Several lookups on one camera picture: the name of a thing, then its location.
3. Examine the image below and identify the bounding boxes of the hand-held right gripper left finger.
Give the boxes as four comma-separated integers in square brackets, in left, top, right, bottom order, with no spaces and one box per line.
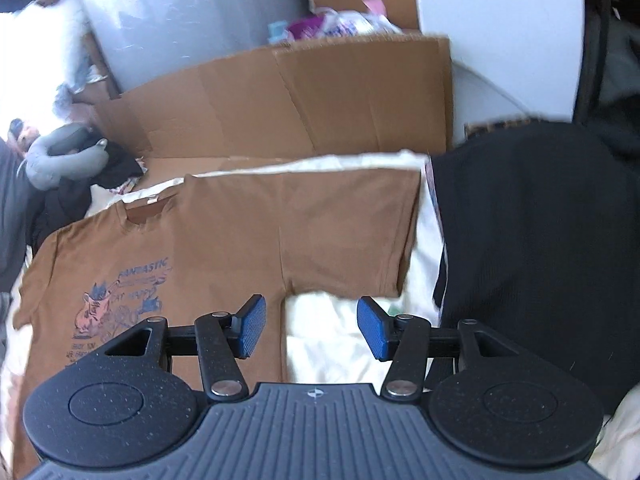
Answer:
[102,294,267,401]

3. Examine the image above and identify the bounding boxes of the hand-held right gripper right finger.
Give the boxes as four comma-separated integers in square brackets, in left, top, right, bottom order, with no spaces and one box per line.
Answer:
[356,296,525,398]

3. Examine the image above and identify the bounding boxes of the brown printed t-shirt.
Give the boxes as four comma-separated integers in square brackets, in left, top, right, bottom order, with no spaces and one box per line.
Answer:
[12,167,422,477]

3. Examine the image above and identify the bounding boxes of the cream printed bed sheet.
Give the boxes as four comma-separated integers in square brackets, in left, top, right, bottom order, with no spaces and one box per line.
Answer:
[0,150,640,480]

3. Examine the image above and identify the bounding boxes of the black knitted garment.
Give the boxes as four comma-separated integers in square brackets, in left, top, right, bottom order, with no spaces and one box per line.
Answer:
[429,121,640,417]

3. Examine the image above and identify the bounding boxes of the black jacket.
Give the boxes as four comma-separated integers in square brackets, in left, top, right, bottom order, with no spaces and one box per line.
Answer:
[30,140,147,257]

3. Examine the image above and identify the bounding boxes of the cardboard boxes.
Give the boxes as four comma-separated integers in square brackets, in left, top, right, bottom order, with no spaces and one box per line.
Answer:
[82,34,454,182]

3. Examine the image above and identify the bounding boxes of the grey neck pillow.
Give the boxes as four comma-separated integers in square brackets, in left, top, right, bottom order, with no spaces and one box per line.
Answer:
[22,125,109,192]

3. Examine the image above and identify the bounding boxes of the dark grey duvet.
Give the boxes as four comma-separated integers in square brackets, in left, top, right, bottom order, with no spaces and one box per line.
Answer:
[0,140,37,292]

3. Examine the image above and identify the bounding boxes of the brown plush toy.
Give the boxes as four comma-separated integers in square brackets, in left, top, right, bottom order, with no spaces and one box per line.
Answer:
[7,117,42,155]

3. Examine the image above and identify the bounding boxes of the pile of colourful packets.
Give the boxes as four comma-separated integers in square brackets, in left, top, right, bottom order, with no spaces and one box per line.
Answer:
[267,6,402,44]

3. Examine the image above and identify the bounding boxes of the bubble wrap roll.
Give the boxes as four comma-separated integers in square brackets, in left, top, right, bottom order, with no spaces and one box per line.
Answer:
[70,0,322,99]

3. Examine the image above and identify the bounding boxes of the dark grey backpack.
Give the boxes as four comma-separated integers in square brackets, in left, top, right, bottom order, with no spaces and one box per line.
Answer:
[572,0,640,157]

